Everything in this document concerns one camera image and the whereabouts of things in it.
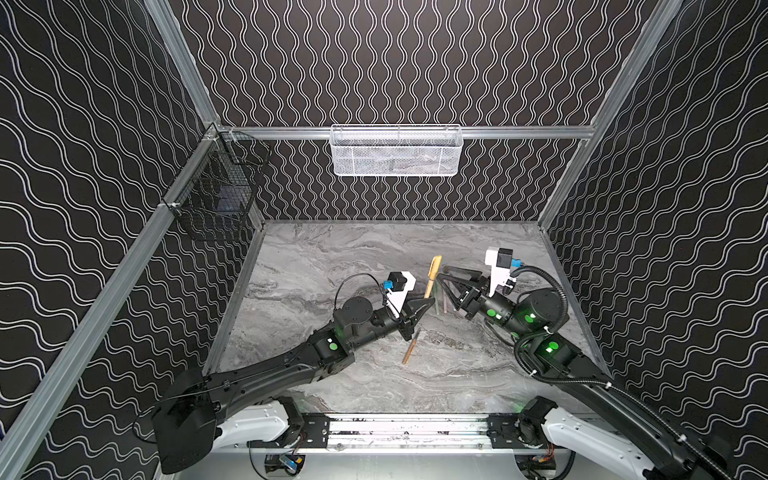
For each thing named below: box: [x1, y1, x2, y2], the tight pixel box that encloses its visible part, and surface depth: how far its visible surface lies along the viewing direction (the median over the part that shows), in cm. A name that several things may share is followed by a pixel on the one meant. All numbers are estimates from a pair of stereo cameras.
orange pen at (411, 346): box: [402, 329, 421, 365], surface depth 90 cm
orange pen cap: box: [428, 255, 443, 281], surface depth 62 cm
